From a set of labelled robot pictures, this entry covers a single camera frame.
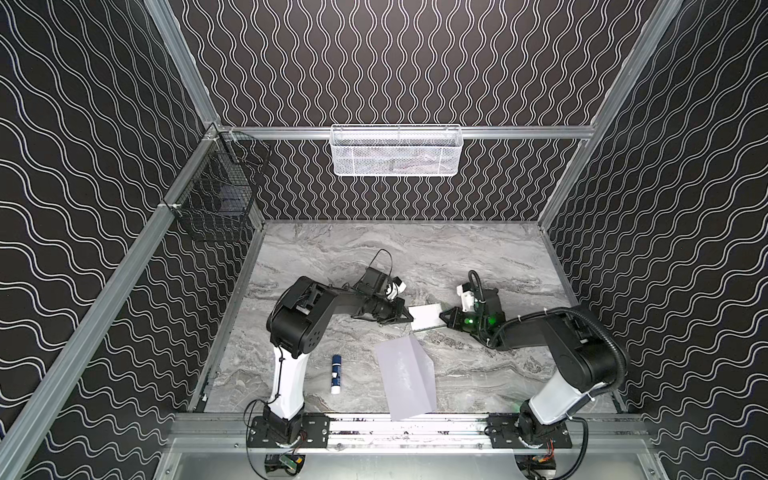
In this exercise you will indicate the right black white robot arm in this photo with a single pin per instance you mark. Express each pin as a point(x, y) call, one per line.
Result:
point(589, 362)

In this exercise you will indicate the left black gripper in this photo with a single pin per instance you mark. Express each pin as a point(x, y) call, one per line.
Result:
point(383, 307)

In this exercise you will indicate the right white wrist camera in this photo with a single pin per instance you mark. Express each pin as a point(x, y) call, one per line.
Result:
point(467, 297)

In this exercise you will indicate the black wire basket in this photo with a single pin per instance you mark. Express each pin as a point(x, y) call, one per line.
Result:
point(215, 205)

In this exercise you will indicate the blue white glue stick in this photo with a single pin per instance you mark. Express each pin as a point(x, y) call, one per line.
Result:
point(336, 374)

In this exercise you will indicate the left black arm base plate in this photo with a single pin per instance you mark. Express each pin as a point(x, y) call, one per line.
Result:
point(307, 430)

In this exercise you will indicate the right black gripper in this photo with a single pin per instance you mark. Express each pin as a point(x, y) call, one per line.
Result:
point(459, 317)

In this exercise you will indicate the aluminium front rail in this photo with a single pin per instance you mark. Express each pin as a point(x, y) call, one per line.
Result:
point(358, 433)

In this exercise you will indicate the white wire mesh basket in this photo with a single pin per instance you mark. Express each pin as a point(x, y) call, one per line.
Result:
point(391, 150)

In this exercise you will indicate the white letter with green border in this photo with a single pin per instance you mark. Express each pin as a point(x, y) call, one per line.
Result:
point(426, 317)

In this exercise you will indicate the lavender envelope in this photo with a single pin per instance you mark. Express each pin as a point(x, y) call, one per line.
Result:
point(408, 377)

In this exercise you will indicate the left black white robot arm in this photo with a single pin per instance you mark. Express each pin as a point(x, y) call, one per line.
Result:
point(298, 323)

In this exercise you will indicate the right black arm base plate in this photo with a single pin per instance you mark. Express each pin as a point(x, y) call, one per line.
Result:
point(515, 431)

